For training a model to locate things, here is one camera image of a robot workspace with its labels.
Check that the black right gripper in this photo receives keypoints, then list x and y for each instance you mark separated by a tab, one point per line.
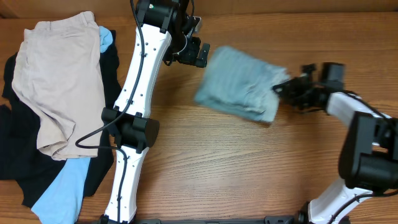
293	89

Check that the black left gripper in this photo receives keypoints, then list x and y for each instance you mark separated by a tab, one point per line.
193	51

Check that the light blue denim shorts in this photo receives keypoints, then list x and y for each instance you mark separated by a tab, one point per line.
237	83

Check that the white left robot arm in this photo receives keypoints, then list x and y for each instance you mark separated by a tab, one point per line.
164	34

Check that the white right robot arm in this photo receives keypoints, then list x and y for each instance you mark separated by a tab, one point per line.
367	164

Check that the beige khaki shorts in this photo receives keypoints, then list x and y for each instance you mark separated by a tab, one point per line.
57	75

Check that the light blue shirt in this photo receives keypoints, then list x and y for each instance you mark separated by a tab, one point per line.
62	200

